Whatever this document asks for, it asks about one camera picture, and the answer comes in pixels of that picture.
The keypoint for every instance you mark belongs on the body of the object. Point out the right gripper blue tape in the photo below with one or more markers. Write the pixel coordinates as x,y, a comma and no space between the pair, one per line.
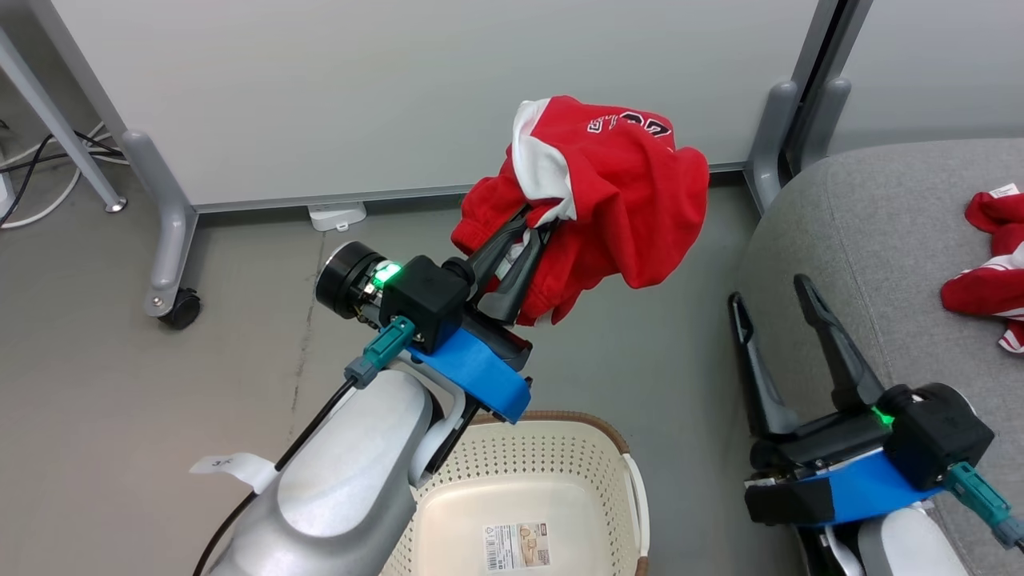
832,480

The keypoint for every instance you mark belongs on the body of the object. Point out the left gripper blue tape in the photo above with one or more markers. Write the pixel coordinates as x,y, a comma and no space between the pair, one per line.
480,372

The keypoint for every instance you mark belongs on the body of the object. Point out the red jersey with letter print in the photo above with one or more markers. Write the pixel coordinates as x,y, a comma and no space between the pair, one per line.
624,200

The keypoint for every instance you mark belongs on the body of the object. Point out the red garment with white stripes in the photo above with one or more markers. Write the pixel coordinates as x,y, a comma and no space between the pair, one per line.
988,288

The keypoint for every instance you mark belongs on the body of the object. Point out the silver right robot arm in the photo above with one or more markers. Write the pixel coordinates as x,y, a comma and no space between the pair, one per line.
904,548

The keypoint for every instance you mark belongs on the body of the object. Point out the grey fabric sofa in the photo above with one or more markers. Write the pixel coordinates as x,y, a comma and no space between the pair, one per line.
880,224

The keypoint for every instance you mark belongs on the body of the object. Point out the grey partition panel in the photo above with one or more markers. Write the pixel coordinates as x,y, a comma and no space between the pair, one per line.
936,64

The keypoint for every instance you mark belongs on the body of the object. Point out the white box on floor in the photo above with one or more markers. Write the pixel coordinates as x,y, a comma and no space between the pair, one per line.
336,216

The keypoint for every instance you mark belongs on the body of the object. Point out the large white partition panel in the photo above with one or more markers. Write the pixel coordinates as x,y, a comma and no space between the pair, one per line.
400,88

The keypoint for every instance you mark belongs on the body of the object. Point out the cream perforated laundry basket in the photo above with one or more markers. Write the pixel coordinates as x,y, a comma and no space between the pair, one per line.
512,480

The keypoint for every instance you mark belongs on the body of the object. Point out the printed label sticker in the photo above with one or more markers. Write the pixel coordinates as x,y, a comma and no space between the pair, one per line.
516,547

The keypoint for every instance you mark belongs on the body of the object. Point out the white paper tag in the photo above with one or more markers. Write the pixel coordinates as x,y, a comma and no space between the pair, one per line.
236,466

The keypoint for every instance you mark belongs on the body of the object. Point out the grey partition foot with caster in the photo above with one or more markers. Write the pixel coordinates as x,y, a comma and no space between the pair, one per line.
168,224

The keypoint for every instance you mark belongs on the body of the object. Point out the grey metal table leg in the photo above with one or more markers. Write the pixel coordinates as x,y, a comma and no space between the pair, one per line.
64,128

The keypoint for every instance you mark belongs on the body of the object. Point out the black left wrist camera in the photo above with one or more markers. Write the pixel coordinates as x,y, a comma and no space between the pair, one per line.
428,300

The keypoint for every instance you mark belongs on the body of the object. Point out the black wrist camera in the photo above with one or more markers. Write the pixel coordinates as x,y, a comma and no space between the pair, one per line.
428,300
940,436

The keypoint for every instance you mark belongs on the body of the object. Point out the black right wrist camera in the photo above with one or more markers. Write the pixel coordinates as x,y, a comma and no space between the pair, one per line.
940,436

